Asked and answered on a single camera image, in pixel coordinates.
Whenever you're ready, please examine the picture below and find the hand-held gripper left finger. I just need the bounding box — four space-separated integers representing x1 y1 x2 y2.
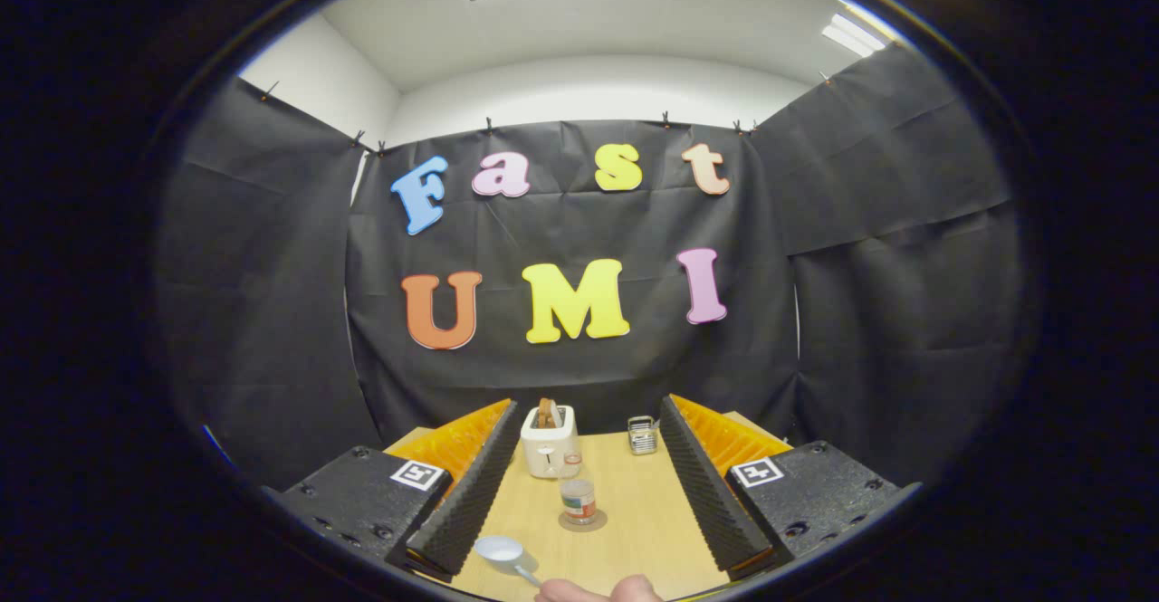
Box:
272 400 522 582

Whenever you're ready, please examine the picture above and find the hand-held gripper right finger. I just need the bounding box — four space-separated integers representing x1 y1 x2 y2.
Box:
658 394 923 582

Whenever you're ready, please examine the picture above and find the pale blue cup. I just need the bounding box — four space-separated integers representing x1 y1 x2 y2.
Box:
474 535 544 588

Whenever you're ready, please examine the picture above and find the clear plastic juice bottle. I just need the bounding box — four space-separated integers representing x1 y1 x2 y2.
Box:
559 454 599 526

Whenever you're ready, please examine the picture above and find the wooden table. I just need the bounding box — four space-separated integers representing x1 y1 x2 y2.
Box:
385 410 793 601

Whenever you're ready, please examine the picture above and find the white toaster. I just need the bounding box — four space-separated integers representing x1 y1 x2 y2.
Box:
521 405 581 480

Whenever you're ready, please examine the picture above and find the black backdrop cloth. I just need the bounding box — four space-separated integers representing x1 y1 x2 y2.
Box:
158 45 1024 490

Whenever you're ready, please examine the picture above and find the small ceiling light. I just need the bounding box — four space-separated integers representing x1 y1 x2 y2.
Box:
821 13 886 58

